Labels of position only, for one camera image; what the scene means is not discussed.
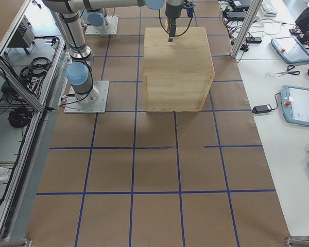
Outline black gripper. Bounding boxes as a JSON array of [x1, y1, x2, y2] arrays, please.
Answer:
[[165, 0, 183, 43]]

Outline wooden drawer cabinet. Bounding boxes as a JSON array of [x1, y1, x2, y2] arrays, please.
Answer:
[[143, 27, 215, 112]]

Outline black small device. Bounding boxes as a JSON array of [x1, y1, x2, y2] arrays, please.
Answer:
[[245, 37, 262, 44]]

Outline white keyboard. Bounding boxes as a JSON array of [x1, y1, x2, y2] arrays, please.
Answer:
[[260, 0, 278, 16]]

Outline upper teach pendant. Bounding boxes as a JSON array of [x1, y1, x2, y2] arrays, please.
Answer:
[[271, 36, 309, 64]]

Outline teach pendant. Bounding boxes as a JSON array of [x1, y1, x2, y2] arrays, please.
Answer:
[[271, 36, 309, 64], [281, 85, 309, 127]]

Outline black power adapter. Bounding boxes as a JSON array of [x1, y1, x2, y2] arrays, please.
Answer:
[[252, 104, 273, 114]]

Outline grey control box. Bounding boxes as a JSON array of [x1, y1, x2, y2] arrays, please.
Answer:
[[7, 16, 35, 55]]

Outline lower teach pendant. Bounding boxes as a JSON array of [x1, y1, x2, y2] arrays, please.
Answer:
[[281, 85, 309, 127]]

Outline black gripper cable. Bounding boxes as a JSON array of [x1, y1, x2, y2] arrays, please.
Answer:
[[158, 5, 194, 38]]

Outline aluminium frame post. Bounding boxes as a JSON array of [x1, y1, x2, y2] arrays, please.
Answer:
[[230, 0, 262, 58]]

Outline black handled scissors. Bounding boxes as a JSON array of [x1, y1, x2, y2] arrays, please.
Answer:
[[276, 65, 300, 77]]

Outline black coiled cable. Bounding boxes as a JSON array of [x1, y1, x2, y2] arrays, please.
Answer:
[[8, 107, 33, 129]]

